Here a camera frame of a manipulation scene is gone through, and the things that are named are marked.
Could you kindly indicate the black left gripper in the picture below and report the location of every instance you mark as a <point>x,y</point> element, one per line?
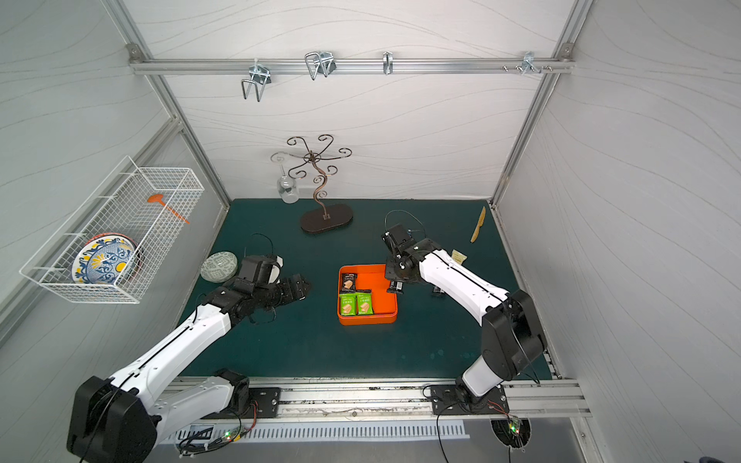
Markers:
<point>292,288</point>

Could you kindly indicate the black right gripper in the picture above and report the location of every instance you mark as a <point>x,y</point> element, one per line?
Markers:
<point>395,277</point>

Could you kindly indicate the black chocolate bar packet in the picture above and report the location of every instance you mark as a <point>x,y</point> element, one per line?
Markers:
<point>395,287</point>

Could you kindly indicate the pale yellow cookie packet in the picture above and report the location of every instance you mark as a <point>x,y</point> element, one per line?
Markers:
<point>458,257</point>

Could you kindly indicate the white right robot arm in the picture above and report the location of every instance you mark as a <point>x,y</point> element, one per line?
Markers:
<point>512,333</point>

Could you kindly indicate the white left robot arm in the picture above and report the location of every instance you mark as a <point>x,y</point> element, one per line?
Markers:
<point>122,418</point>

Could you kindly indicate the orange plastic storage box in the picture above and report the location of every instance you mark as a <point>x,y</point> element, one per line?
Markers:
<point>371,278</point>

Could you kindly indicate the green patterned ceramic bowl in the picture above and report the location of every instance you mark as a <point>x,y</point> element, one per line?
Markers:
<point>219,267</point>

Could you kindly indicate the green cookie packet right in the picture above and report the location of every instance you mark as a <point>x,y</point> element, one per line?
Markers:
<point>364,304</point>

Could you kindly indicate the green cookie packet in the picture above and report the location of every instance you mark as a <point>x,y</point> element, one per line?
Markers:
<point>364,304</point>
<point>348,304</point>

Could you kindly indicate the green cookie packet left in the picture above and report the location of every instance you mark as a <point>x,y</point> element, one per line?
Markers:
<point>348,304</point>

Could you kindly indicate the wooden knife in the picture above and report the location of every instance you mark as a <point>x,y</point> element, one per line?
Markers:
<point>479,225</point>

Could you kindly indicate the brown metal glass stand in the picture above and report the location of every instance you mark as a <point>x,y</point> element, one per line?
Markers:
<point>327,217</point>

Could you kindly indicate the orange plastic spoon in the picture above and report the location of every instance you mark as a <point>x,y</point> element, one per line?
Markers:
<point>159,199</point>

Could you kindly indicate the blue yellow painted plate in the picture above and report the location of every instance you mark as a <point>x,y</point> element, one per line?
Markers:
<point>105,260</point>

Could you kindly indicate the metal single hook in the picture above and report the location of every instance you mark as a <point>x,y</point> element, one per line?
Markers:
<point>387,63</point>

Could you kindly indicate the metal double hook middle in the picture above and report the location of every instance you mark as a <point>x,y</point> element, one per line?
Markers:
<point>320,63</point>

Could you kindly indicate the metal double hook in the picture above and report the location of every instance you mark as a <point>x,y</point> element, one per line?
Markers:
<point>258,77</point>
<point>320,63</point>

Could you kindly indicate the metal double hook left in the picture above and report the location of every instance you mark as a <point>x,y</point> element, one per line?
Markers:
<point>258,77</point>

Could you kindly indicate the metal hook right end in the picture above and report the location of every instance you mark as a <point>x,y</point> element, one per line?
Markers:
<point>528,65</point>

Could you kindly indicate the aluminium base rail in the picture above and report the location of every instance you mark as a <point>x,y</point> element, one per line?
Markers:
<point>355,399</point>

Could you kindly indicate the white wire basket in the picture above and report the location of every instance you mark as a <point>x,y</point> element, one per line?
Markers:
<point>118,205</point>

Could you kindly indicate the aluminium top rail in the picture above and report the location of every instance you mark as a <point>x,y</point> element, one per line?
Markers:
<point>345,66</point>

